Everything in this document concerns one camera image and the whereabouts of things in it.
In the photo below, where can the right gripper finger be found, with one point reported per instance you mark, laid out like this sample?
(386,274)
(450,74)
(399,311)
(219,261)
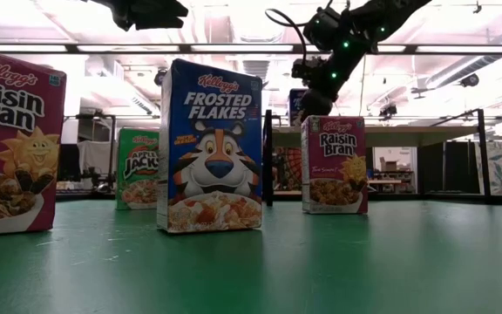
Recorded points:
(316,107)

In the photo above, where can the black overhead light bar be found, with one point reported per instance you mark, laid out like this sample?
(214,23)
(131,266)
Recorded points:
(72,48)

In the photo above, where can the red mandala tapestry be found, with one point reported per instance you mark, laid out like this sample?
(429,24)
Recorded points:
(292,163)

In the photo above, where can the wooden workbench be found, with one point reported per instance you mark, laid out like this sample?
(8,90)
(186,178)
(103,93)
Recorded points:
(390,182)

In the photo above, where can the Raisin Bran cereal box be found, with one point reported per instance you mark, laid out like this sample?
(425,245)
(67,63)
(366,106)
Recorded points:
(15,131)
(334,165)

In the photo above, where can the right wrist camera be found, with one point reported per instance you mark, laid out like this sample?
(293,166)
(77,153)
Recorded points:
(304,69)

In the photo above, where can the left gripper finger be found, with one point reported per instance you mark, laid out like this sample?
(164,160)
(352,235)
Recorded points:
(164,22)
(166,8)

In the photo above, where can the black table frame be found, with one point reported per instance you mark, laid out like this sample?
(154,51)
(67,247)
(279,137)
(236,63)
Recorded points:
(408,198)

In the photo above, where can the Apple Jacks cereal box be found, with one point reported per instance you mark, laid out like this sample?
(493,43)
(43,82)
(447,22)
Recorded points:
(137,170)

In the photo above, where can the black partition panel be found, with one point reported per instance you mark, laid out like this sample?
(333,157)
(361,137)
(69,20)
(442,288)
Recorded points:
(456,168)

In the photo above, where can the black background robot arm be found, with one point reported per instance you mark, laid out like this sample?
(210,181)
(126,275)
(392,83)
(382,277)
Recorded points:
(94,178)

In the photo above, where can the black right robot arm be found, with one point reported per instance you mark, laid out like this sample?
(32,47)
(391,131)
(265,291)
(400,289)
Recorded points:
(390,17)

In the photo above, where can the Frosted Flakes cereal box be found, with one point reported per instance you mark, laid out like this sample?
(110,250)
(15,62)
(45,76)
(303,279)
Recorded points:
(295,109)
(216,152)

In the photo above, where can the white drape cloth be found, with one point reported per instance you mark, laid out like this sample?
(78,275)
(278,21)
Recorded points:
(96,157)

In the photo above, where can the wooden shelf with black frame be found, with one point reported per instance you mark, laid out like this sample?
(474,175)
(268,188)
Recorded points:
(408,136)

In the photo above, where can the black metal rack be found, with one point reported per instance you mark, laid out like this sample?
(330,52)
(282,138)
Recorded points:
(112,144)

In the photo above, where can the black monitor screen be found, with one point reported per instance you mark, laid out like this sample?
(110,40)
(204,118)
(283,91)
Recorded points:
(68,161)

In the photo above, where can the cardboard box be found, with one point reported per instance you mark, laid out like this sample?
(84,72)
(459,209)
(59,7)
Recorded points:
(389,165)

